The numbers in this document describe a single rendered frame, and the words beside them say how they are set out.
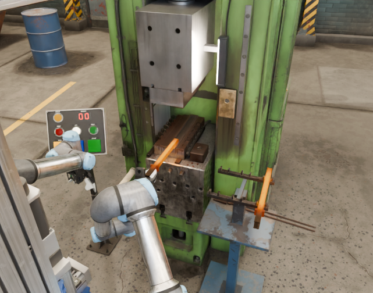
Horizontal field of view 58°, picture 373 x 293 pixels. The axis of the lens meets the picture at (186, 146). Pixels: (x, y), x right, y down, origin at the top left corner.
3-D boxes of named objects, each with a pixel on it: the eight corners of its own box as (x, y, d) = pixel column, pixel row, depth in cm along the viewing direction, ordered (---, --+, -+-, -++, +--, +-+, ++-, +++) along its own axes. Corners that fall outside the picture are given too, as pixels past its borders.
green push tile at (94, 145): (101, 151, 204) (100, 139, 203) (88, 152, 203) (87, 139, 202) (101, 151, 206) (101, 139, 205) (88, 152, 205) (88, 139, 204)
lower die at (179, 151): (184, 160, 207) (184, 148, 202) (154, 153, 212) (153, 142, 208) (204, 127, 240) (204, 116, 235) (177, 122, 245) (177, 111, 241)
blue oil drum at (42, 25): (56, 70, 585) (44, 16, 536) (27, 67, 598) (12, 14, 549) (74, 58, 633) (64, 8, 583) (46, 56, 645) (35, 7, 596)
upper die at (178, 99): (183, 107, 187) (183, 92, 182) (150, 103, 193) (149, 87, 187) (205, 79, 220) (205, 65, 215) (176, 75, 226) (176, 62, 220)
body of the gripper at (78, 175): (68, 181, 175) (63, 162, 169) (80, 172, 182) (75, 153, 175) (78, 185, 172) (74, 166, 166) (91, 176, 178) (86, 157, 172)
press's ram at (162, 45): (207, 95, 178) (209, 15, 156) (141, 86, 189) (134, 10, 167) (226, 68, 211) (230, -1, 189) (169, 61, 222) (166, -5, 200)
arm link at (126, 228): (114, 231, 168) (111, 214, 162) (135, 224, 172) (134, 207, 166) (118, 242, 162) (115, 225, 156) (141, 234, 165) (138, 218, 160)
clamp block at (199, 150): (203, 163, 203) (203, 154, 200) (189, 161, 206) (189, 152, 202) (208, 153, 213) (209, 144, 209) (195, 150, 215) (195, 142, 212)
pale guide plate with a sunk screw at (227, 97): (233, 118, 194) (235, 91, 184) (218, 116, 196) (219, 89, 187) (234, 117, 196) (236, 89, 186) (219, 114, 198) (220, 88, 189)
